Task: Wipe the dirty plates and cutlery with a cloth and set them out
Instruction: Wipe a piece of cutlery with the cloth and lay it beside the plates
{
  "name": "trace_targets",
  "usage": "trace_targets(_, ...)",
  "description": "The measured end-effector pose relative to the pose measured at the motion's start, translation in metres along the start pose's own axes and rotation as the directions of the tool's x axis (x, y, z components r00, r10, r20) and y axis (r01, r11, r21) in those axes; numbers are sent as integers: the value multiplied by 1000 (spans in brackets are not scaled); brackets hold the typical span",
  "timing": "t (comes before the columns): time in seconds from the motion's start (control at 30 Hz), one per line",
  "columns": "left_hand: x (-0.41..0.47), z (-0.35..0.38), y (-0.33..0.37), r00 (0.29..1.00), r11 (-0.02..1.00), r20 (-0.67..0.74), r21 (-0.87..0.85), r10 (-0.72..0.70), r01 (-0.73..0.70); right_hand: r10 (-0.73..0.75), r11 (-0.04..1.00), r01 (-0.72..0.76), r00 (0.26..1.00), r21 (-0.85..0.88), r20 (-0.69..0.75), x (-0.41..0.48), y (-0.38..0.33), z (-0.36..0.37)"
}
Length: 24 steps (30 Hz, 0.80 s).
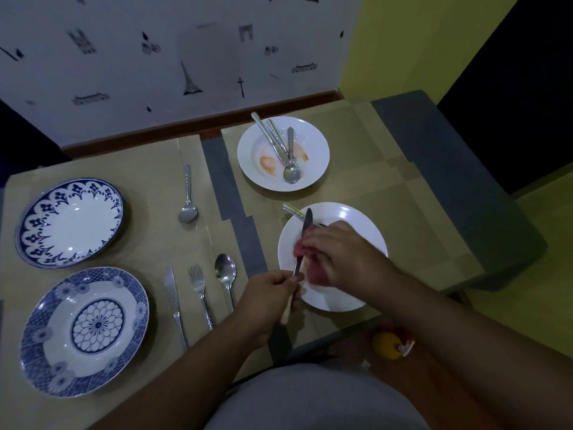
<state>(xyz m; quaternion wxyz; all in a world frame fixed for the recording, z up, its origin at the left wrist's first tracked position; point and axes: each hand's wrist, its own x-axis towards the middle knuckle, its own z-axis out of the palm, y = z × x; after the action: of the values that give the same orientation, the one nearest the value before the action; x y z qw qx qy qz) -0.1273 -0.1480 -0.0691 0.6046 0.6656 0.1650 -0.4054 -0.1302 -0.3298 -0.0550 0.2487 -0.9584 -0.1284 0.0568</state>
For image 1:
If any white plate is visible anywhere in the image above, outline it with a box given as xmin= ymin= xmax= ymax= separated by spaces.
xmin=236 ymin=115 xmax=331 ymax=193
xmin=277 ymin=202 xmax=389 ymax=313

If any steel spoon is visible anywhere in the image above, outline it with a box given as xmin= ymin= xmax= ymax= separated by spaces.
xmin=282 ymin=126 xmax=301 ymax=185
xmin=178 ymin=164 xmax=199 ymax=225
xmin=214 ymin=253 xmax=237 ymax=314

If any yellow red toy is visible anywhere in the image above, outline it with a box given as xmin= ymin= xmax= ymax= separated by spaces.
xmin=380 ymin=320 xmax=417 ymax=358

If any red cleaning cloth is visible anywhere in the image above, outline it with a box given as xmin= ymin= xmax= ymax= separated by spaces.
xmin=293 ymin=236 xmax=334 ymax=288

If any steel knife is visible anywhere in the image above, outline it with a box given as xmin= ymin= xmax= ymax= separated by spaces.
xmin=250 ymin=111 xmax=287 ymax=166
xmin=280 ymin=207 xmax=313 ymax=326
xmin=163 ymin=263 xmax=189 ymax=352

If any blue floral rim plate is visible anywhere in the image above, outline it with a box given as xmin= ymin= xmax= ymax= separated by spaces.
xmin=14 ymin=177 xmax=125 ymax=269

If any person's left hand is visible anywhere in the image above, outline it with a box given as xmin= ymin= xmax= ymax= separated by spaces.
xmin=235 ymin=269 xmax=305 ymax=348

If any pile of steel cutlery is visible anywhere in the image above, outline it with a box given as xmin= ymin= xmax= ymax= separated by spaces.
xmin=282 ymin=202 xmax=328 ymax=229

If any person's grey shirt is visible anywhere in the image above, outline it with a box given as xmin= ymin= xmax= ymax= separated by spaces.
xmin=204 ymin=362 xmax=430 ymax=430

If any blue geometric rim plate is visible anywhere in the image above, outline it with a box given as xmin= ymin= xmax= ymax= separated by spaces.
xmin=19 ymin=266 xmax=150 ymax=398

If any person's right hand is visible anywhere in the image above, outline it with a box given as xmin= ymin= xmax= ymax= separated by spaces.
xmin=300 ymin=220 xmax=395 ymax=305

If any person's left forearm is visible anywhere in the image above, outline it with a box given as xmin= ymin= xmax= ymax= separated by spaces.
xmin=87 ymin=317 xmax=269 ymax=430

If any beige woven placemat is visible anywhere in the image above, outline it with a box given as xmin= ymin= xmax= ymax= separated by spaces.
xmin=220 ymin=100 xmax=421 ymax=220
xmin=255 ymin=163 xmax=486 ymax=341
xmin=0 ymin=134 xmax=224 ymax=282
xmin=0 ymin=219 xmax=274 ymax=430

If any brown wooden baseboard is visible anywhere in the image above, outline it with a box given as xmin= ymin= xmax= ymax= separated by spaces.
xmin=60 ymin=89 xmax=343 ymax=159

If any steel fork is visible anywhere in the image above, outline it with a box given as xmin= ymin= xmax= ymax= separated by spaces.
xmin=187 ymin=263 xmax=215 ymax=331
xmin=266 ymin=118 xmax=289 ymax=164

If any black furniture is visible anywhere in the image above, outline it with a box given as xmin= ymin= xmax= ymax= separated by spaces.
xmin=438 ymin=0 xmax=573 ymax=195

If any person's right forearm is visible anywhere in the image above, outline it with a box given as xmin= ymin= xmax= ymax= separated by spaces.
xmin=362 ymin=272 xmax=573 ymax=430

